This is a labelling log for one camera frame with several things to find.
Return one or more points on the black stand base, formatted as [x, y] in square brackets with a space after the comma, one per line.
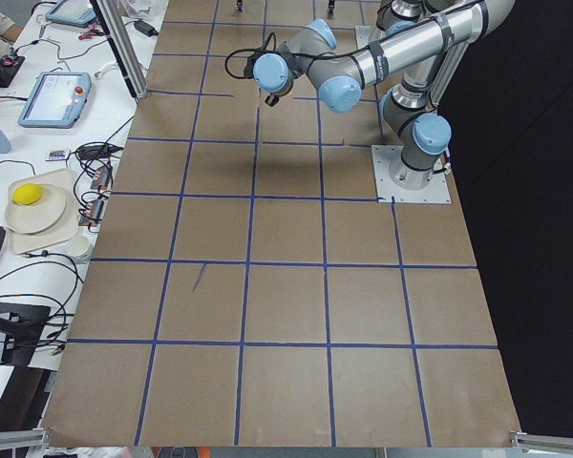
[23, 323]

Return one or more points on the brown paper table mat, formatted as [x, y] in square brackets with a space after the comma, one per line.
[248, 289]

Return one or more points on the white paper cup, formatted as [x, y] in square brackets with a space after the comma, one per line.
[79, 248]

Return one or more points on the beige square tray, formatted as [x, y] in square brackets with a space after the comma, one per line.
[65, 228]

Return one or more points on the black power adapter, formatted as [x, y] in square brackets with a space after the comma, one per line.
[146, 28]

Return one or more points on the small colourful remote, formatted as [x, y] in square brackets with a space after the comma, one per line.
[58, 155]

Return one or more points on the yellow lemon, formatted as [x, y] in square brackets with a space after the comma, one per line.
[27, 194]

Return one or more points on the blue teach pendant tablet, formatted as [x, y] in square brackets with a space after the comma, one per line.
[56, 101]

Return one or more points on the beige round plate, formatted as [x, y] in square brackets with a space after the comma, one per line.
[40, 216]

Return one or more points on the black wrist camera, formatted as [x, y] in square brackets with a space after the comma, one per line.
[272, 99]

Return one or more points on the aluminium frame post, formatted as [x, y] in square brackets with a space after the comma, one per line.
[109, 19]

